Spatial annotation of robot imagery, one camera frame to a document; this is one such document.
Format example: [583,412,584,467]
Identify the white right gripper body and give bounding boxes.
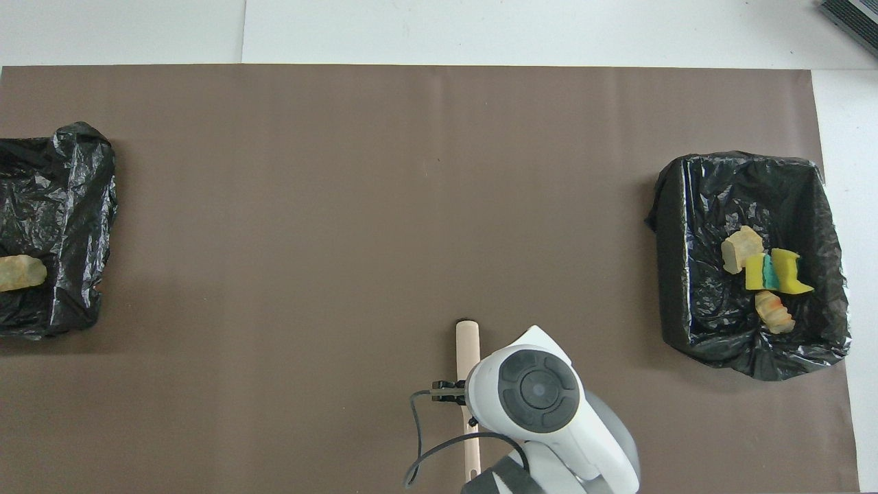
[494,325,574,368]

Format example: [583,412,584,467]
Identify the beige bread chunk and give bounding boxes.
[720,226,766,275]
[0,255,48,293]

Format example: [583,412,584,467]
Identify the yellow sponge piece green layer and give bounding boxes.
[746,252,779,292]

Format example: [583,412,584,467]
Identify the striped croissant piece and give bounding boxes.
[755,290,796,335]

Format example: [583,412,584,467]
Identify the bin with black bag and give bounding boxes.
[646,151,851,382]
[0,122,119,340]

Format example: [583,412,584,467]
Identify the brown paper table mat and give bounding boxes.
[0,64,859,493]

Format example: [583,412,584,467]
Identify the grey ribbed device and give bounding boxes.
[816,0,878,59]

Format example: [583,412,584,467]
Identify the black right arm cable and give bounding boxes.
[403,390,529,489]

